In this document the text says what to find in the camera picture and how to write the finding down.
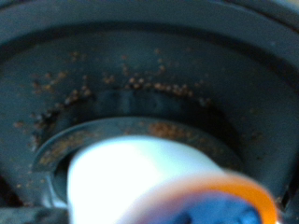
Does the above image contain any black Keurig coffee machine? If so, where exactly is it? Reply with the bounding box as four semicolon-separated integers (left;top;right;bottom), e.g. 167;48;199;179
0;0;299;224

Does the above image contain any K-cup coffee pod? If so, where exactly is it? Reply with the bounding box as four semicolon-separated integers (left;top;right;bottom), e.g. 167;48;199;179
66;134;279;224

